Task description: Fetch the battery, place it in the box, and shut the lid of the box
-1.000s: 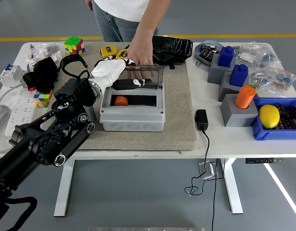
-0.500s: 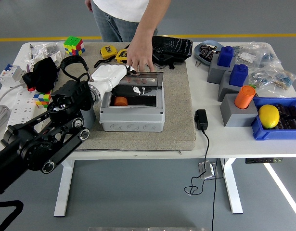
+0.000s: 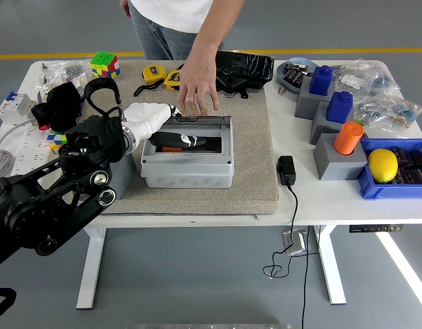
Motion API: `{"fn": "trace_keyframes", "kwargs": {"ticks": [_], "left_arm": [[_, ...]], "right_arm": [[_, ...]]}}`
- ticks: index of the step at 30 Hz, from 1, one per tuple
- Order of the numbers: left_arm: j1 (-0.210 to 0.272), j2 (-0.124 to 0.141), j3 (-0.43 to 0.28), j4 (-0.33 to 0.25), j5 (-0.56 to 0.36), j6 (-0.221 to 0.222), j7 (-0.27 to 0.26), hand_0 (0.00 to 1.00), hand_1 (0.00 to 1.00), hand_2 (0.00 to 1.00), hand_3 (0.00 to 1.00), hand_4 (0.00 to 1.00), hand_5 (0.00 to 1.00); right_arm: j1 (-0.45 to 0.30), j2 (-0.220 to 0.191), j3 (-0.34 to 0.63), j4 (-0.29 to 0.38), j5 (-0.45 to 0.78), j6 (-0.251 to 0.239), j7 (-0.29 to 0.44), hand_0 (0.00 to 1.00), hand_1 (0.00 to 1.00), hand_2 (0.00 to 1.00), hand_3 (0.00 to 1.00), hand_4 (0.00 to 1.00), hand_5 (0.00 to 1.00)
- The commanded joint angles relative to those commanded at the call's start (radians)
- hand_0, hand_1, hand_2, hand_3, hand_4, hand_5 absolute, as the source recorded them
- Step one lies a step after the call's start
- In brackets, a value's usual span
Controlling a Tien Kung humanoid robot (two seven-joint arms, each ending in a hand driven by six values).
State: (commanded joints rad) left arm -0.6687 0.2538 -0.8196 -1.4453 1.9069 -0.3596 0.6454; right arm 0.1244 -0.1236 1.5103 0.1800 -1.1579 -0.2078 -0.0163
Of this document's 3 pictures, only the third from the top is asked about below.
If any blue-grey dish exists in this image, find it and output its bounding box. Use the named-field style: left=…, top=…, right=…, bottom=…
left=275, top=57, right=318, bottom=94

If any white table leg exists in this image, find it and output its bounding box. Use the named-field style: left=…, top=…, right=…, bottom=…
left=75, top=228, right=108, bottom=309
left=313, top=225, right=347, bottom=306

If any black adapter cord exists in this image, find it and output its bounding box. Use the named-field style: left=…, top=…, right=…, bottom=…
left=262, top=183, right=321, bottom=329

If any blue bottle-shaped block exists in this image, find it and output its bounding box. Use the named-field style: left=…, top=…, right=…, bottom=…
left=325, top=90, right=355, bottom=125
left=309, top=64, right=335, bottom=97

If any black cloth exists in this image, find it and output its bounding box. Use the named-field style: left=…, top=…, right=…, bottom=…
left=31, top=82, right=84, bottom=133

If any clear bag of screws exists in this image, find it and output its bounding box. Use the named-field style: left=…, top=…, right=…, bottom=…
left=45, top=58, right=94, bottom=83

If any black power adapter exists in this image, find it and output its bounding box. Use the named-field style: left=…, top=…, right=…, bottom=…
left=276, top=155, right=297, bottom=186

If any person's left hand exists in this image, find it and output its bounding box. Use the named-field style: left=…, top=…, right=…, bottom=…
left=177, top=60, right=221, bottom=117

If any grey-brown mat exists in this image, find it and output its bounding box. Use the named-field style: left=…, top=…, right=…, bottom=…
left=59, top=60, right=279, bottom=216

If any clear bag of components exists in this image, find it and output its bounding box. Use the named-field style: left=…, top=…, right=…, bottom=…
left=367, top=60, right=403, bottom=103
left=353, top=95, right=392, bottom=130
left=333, top=61, right=379, bottom=100
left=384, top=97, right=422, bottom=131

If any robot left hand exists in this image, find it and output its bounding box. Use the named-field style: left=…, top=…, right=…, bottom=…
left=122, top=101, right=207, bottom=150

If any blue plastic bin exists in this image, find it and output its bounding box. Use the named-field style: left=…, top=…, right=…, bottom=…
left=356, top=138, right=422, bottom=201

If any yellow lemon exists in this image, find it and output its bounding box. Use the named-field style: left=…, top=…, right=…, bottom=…
left=367, top=148, right=399, bottom=184

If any person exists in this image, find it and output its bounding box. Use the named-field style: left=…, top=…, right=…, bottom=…
left=128, top=0, right=227, bottom=61

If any grey holder block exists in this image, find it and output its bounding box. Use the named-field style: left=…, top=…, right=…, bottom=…
left=109, top=154, right=138, bottom=200
left=294, top=80, right=336, bottom=121
left=312, top=132, right=368, bottom=182
left=309, top=101, right=355, bottom=146

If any yellow tape measure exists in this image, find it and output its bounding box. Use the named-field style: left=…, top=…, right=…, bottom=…
left=163, top=69, right=183, bottom=91
left=133, top=64, right=168, bottom=97

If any black table control panel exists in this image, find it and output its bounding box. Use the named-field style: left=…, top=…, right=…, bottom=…
left=349, top=224, right=403, bottom=234

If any black wrapped case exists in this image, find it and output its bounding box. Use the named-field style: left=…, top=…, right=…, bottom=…
left=214, top=50, right=275, bottom=99

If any small Rubik's cube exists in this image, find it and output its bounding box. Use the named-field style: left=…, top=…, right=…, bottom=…
left=47, top=132, right=68, bottom=154

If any grey electrical box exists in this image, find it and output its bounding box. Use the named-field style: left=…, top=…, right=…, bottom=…
left=141, top=114, right=235, bottom=188

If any silver metal bracket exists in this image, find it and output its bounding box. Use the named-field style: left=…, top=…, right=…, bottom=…
left=281, top=230, right=309, bottom=257

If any large Rubik's cube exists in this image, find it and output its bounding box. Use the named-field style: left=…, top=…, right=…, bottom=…
left=89, top=50, right=121, bottom=80

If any white power strip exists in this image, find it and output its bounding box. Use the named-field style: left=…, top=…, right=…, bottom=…
left=10, top=128, right=66, bottom=176

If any white circuit breaker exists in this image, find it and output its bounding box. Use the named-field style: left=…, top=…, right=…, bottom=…
left=0, top=90, right=37, bottom=125

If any white socket module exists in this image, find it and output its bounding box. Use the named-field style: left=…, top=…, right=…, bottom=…
left=71, top=73, right=91, bottom=97

